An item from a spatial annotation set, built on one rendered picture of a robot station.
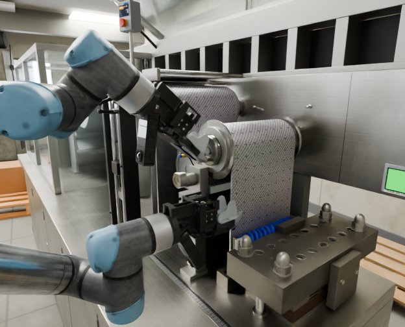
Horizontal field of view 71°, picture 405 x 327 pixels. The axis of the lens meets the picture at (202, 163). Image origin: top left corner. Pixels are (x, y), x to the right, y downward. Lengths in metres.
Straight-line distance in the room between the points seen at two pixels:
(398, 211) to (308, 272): 2.57
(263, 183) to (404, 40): 0.45
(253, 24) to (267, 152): 0.50
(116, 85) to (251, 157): 0.36
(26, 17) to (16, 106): 6.96
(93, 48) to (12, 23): 6.81
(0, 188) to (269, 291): 4.00
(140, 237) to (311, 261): 0.37
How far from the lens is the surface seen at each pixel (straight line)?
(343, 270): 0.75
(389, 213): 3.23
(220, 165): 0.68
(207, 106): 0.91
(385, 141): 0.82
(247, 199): 0.74
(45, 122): 0.42
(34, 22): 7.36
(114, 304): 0.61
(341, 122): 0.87
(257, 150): 0.73
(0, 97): 0.43
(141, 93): 0.56
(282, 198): 0.85
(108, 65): 0.54
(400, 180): 0.82
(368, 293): 0.89
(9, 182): 4.34
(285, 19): 1.01
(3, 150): 7.14
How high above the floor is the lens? 1.39
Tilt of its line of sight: 14 degrees down
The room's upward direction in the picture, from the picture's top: straight up
